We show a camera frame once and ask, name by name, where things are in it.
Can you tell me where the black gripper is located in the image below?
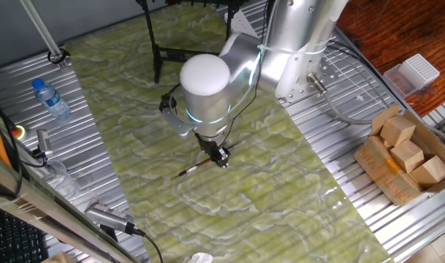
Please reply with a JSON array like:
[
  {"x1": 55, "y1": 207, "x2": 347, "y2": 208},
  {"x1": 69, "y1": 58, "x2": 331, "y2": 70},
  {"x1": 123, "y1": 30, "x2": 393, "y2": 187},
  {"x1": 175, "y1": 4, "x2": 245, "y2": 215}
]
[{"x1": 197, "y1": 135, "x2": 232, "y2": 169}]

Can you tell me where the brown calligraphy brush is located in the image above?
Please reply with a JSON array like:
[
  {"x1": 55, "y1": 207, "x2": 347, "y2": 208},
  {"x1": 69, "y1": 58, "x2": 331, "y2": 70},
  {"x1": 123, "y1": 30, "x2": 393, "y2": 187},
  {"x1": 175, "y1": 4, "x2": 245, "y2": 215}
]
[{"x1": 170, "y1": 140, "x2": 246, "y2": 181}]

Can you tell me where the black pen rack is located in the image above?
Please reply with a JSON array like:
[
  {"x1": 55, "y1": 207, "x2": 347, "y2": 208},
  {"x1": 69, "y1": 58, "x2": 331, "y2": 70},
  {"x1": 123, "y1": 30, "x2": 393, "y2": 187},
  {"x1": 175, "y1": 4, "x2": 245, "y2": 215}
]
[{"x1": 136, "y1": 0, "x2": 251, "y2": 84}]

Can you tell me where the green marble pattern mat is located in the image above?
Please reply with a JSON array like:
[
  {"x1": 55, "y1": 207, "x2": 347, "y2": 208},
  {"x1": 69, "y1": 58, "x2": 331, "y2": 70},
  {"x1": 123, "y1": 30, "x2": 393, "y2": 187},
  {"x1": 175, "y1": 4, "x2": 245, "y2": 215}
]
[{"x1": 64, "y1": 0, "x2": 393, "y2": 263}]

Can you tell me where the crumpled white paper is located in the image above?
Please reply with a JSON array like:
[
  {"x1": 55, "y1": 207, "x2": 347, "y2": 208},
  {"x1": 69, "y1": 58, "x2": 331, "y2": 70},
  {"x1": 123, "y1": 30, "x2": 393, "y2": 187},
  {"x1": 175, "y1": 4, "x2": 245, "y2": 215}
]
[{"x1": 187, "y1": 251, "x2": 214, "y2": 263}]

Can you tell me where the white power strip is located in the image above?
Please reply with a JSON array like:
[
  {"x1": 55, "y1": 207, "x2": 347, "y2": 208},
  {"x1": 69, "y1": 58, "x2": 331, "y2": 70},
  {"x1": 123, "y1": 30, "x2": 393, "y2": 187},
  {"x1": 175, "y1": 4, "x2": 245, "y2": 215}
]
[{"x1": 224, "y1": 9, "x2": 259, "y2": 38}]

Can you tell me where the large brown cardboard box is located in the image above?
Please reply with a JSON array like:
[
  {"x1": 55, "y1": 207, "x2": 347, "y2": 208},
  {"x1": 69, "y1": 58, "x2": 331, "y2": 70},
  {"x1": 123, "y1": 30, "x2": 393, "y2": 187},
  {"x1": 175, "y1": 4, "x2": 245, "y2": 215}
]
[{"x1": 352, "y1": 103, "x2": 445, "y2": 207}]

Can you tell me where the light wooden block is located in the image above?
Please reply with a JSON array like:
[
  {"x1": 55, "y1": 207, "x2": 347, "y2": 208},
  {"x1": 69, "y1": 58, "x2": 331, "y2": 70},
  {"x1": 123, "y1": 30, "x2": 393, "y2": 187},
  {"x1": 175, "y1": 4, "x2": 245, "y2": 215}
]
[
  {"x1": 389, "y1": 139, "x2": 426, "y2": 174},
  {"x1": 379, "y1": 115, "x2": 417, "y2": 147},
  {"x1": 408, "y1": 155, "x2": 445, "y2": 190}
]

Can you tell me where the clear water bottle blue label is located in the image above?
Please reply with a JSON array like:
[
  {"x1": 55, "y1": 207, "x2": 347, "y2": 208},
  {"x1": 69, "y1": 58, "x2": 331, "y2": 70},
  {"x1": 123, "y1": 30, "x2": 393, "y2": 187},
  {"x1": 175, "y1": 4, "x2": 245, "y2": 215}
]
[{"x1": 31, "y1": 77, "x2": 72, "y2": 121}]

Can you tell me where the small cardboard box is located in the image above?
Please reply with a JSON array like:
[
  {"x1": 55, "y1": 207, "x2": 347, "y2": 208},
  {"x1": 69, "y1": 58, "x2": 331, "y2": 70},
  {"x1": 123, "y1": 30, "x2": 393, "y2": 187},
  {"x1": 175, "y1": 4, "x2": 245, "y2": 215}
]
[{"x1": 42, "y1": 251, "x2": 75, "y2": 263}]

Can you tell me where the yellow red emergency button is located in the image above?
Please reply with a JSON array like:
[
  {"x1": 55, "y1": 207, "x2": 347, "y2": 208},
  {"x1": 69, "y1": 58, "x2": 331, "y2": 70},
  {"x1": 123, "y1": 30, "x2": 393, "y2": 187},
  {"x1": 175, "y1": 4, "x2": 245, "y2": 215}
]
[{"x1": 9, "y1": 123, "x2": 27, "y2": 142}]

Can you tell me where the white pipette tip box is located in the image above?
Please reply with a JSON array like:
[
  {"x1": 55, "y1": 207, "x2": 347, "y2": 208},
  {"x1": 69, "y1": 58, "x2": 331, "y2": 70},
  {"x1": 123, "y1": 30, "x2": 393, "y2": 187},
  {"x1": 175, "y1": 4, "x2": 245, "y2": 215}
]
[{"x1": 397, "y1": 53, "x2": 441, "y2": 91}]

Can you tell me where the aluminium pole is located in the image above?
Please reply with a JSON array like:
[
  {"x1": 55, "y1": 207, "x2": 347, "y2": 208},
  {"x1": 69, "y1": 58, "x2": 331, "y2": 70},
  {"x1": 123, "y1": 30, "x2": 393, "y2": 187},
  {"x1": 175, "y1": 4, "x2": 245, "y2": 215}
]
[{"x1": 19, "y1": 0, "x2": 68, "y2": 70}]

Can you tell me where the black keyboard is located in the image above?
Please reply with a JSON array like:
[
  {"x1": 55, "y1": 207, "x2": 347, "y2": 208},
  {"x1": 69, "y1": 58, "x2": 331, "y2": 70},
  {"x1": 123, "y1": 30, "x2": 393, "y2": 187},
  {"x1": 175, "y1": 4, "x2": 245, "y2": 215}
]
[{"x1": 0, "y1": 207, "x2": 50, "y2": 263}]

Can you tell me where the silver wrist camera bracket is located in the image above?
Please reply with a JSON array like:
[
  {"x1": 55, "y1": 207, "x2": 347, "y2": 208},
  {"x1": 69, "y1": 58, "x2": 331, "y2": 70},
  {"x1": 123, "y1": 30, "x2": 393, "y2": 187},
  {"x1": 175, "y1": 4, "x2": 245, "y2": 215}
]
[{"x1": 161, "y1": 107, "x2": 197, "y2": 138}]

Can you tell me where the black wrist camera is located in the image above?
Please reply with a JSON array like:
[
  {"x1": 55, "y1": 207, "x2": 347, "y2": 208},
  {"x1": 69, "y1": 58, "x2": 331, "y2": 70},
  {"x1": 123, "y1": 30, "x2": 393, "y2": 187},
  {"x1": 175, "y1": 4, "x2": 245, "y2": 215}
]
[{"x1": 159, "y1": 93, "x2": 178, "y2": 113}]

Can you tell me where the black depth camera cable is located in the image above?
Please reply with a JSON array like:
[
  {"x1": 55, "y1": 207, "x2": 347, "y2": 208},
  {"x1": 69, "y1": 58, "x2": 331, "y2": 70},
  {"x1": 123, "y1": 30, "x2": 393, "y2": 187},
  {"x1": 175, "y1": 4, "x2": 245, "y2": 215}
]
[{"x1": 129, "y1": 223, "x2": 165, "y2": 263}]

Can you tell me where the grey hose with metal connector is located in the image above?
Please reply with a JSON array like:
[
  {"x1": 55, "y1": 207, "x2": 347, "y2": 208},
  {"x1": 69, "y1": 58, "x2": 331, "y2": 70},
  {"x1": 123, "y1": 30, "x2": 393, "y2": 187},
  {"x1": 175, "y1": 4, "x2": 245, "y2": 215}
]
[{"x1": 305, "y1": 71, "x2": 376, "y2": 127}]

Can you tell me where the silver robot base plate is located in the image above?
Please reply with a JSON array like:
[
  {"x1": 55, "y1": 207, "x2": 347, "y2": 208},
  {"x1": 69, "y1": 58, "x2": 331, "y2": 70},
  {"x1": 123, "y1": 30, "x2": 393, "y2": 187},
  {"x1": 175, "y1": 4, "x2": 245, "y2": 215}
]
[{"x1": 276, "y1": 54, "x2": 342, "y2": 104}]

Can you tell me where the aluminium frame bar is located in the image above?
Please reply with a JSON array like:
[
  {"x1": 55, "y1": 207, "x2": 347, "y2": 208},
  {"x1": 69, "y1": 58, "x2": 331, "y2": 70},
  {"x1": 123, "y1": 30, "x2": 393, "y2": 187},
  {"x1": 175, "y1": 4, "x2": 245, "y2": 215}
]
[{"x1": 0, "y1": 149, "x2": 139, "y2": 263}]

